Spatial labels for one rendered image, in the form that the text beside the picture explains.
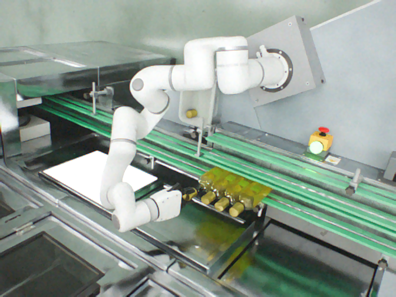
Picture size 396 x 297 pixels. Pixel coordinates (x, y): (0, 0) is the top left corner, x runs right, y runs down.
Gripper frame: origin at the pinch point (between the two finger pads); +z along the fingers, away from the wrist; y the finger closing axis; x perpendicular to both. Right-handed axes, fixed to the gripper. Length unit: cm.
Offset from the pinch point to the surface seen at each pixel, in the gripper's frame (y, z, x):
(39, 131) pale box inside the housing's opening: -13, -16, 107
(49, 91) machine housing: 12, -13, 96
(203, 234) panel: -12.8, 2.4, -8.0
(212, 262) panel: -11.9, -5.4, -20.9
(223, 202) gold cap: 1.2, 6.6, -10.9
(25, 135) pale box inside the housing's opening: -13, -23, 105
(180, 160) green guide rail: -4.2, 19.8, 29.0
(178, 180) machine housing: -16.8, 22.6, 32.1
